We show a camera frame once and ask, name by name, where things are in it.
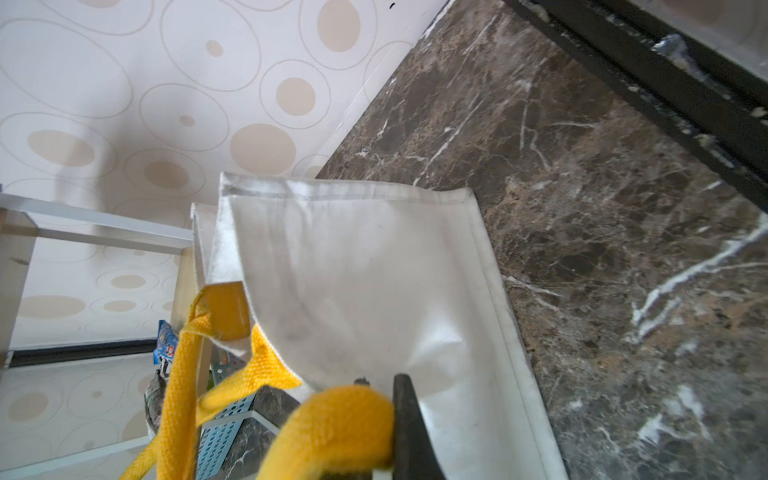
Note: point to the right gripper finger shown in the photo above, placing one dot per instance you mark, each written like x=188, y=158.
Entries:
x=413, y=454

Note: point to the white grocery tote bag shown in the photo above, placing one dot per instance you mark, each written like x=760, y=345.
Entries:
x=332, y=288

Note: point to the blue plastic vegetable basket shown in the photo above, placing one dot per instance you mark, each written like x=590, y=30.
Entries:
x=216, y=441

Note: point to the blue snack packet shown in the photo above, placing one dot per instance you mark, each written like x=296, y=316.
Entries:
x=166, y=344

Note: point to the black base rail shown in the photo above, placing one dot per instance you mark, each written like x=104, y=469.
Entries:
x=710, y=105

